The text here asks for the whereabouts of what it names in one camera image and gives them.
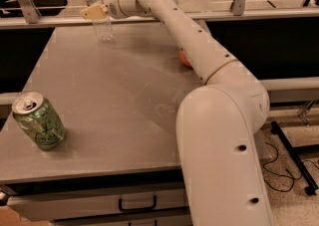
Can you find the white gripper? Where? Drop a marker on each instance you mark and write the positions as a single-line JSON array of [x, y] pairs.
[[111, 4]]

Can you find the clear plastic water bottle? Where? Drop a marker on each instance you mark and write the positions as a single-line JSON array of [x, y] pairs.
[[103, 28]]

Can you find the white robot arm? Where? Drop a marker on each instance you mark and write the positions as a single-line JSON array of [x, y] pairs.
[[215, 123]]

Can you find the green soda can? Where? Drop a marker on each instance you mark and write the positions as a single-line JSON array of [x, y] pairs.
[[38, 119]]

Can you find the red apple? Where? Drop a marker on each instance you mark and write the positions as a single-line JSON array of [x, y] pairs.
[[183, 59]]

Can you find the grey upper drawer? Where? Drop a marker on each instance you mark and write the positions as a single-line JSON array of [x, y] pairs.
[[94, 202]]

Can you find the grey drawer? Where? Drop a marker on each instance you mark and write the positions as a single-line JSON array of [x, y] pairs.
[[164, 217], [94, 202]]

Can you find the grey lower drawer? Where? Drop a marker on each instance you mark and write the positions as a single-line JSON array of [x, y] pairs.
[[164, 217]]

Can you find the black stand leg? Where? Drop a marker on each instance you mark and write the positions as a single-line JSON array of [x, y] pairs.
[[294, 152]]

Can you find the black drawer handle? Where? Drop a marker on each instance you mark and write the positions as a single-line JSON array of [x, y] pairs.
[[137, 204]]

